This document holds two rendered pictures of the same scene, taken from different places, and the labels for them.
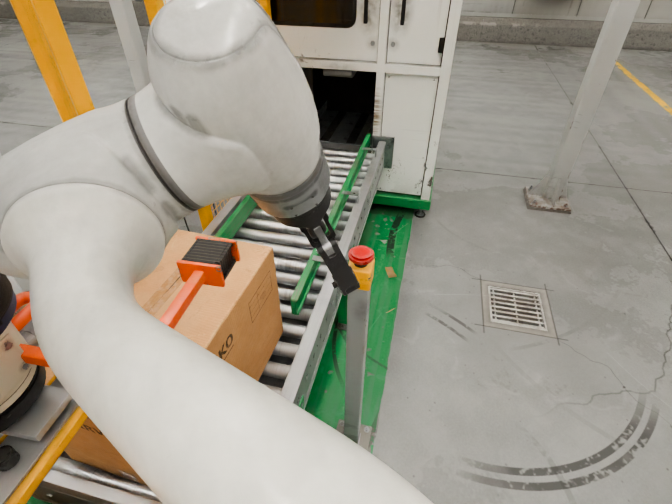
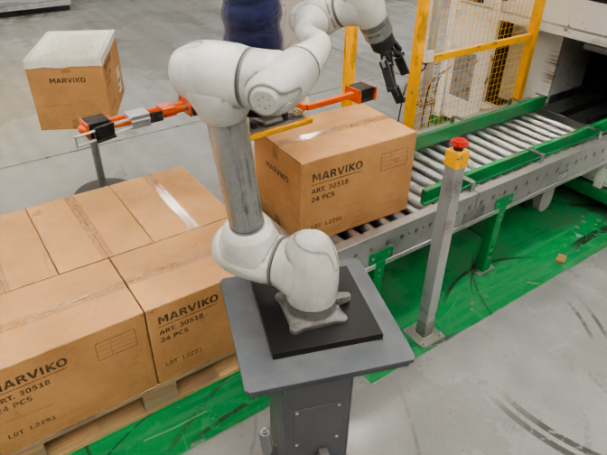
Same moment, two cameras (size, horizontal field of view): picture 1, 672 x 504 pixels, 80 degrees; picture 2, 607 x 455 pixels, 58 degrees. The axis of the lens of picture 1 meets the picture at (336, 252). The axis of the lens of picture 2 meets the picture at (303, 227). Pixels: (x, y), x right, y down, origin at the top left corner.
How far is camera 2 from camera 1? 1.39 m
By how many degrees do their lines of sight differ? 33
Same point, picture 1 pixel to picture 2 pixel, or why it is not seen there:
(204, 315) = (352, 142)
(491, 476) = (519, 416)
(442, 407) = (518, 360)
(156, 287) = (338, 125)
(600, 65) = not seen: outside the picture
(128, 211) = (322, 14)
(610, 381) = not seen: outside the picture
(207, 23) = not seen: outside the picture
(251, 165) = (354, 13)
